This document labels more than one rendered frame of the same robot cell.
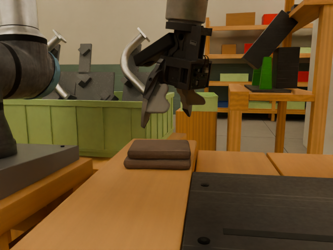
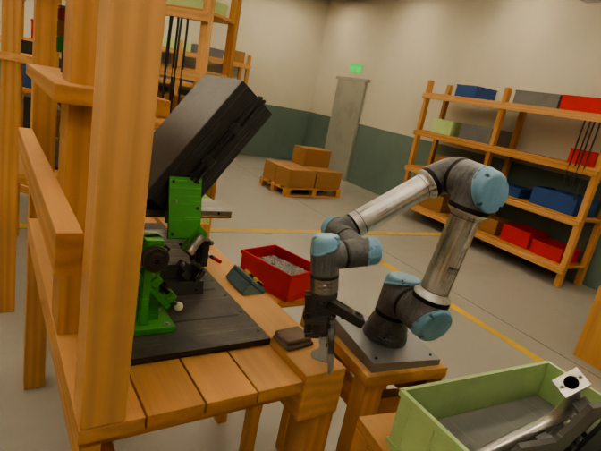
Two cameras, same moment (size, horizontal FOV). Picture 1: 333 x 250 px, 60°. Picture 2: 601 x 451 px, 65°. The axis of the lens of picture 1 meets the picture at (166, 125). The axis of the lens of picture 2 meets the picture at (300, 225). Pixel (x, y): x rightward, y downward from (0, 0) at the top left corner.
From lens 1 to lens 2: 1.71 m
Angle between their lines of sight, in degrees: 130
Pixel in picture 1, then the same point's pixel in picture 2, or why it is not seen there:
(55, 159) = (359, 351)
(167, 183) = (271, 328)
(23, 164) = (346, 333)
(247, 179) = (245, 337)
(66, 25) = not seen: outside the picture
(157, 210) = (260, 317)
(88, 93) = not seen: hidden behind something
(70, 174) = (352, 362)
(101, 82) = not seen: hidden behind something
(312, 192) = (218, 335)
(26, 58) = (404, 301)
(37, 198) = (337, 348)
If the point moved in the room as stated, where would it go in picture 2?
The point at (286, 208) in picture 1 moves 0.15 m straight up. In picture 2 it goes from (225, 325) to (232, 280)
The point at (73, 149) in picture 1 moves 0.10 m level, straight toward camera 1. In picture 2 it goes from (369, 361) to (341, 347)
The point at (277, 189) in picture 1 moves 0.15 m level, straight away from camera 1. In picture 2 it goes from (231, 334) to (241, 362)
